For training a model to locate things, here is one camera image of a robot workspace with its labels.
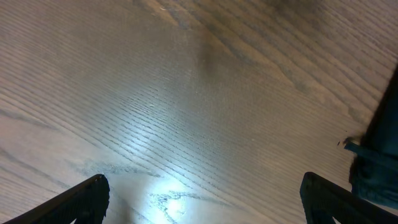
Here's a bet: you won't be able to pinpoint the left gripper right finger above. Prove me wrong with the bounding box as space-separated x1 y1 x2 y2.
300 172 397 224

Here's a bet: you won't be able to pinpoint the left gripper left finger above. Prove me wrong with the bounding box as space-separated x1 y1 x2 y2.
4 174 110 224

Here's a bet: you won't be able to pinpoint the black pants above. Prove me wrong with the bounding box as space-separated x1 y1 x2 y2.
345 70 397 209

